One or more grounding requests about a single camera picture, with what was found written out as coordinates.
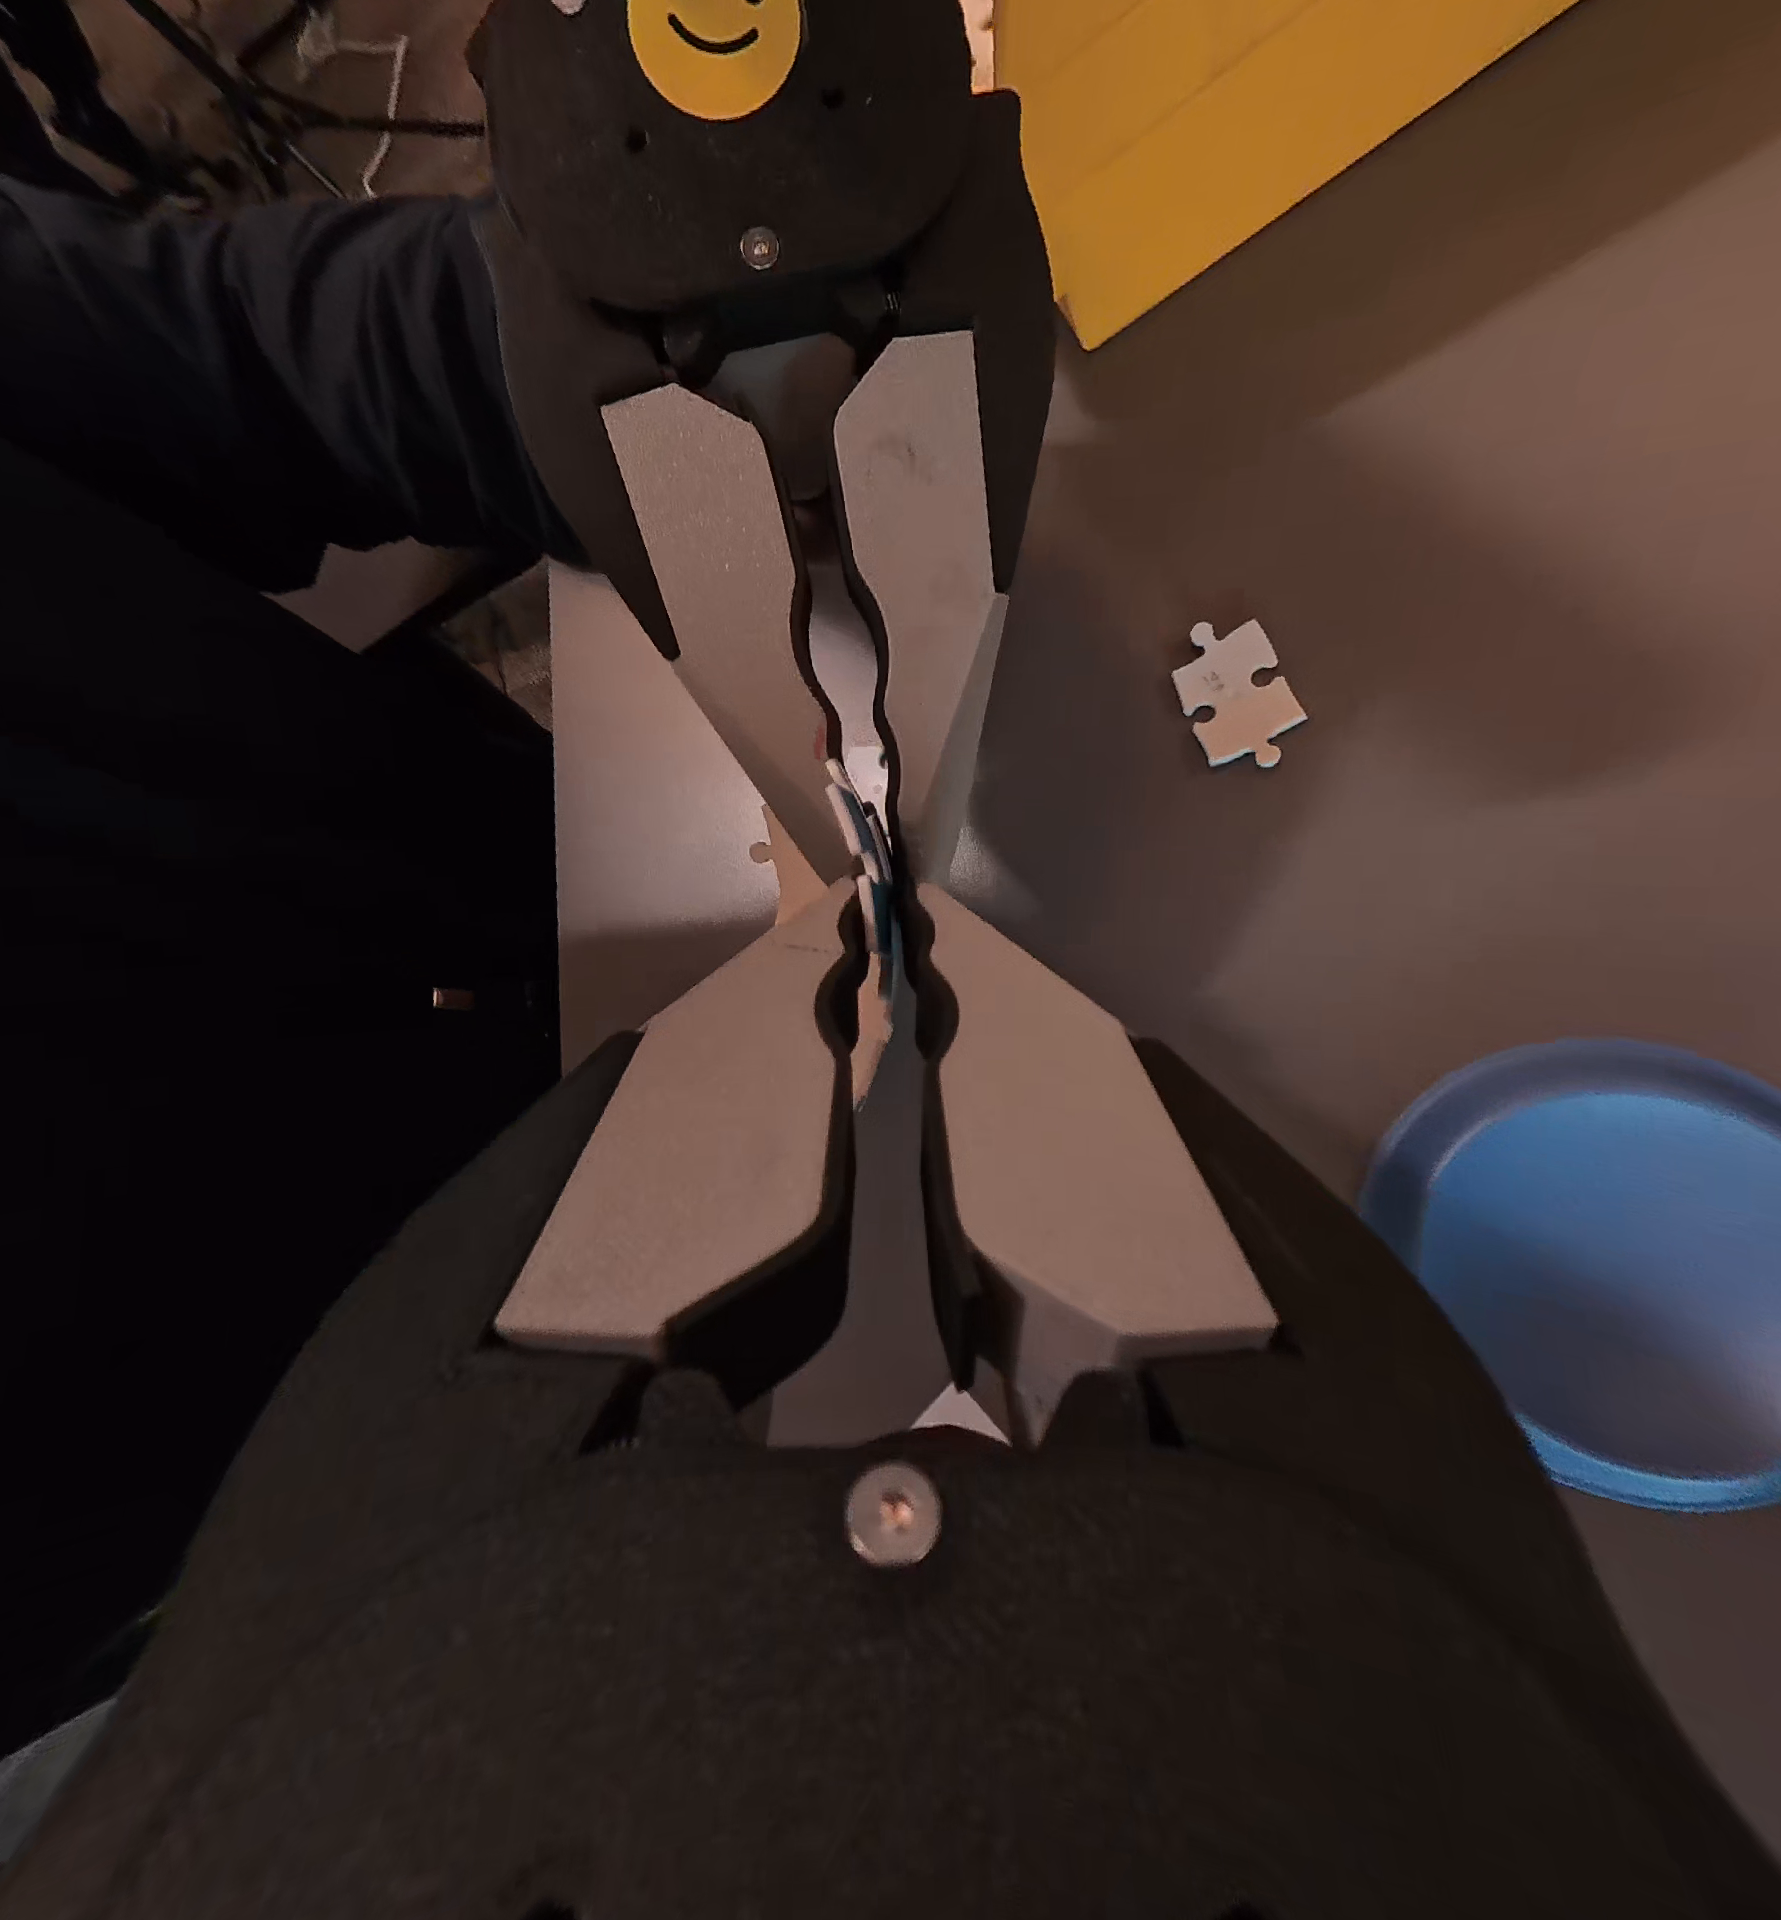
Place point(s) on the assembled curved puzzle section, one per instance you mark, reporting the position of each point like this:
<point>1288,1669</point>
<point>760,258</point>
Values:
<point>873,929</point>

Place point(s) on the yellow plastic bin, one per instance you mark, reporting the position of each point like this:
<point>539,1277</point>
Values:
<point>1205,136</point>

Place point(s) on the single white puzzle piece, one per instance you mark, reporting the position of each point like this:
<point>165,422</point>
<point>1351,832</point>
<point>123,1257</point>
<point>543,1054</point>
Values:
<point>1237,698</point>

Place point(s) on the person's left forearm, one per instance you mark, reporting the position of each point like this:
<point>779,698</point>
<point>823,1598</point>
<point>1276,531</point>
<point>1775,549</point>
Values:
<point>229,375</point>

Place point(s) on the blue round ball stand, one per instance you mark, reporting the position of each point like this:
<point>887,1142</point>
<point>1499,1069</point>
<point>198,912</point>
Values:
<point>1625,1274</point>

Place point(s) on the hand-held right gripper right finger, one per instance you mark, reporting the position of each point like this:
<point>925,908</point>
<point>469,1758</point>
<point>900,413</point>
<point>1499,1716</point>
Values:
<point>1085,1169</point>

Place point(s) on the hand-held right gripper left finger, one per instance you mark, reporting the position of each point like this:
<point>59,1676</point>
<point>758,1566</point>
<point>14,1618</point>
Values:
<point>696,1169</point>

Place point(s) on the white folded leaflet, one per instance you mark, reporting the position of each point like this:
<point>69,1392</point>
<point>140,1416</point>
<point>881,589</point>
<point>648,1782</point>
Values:
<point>958,1417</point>

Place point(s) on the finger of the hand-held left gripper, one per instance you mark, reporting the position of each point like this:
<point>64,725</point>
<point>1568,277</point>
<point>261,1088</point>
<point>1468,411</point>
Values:
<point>920,494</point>
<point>696,525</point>

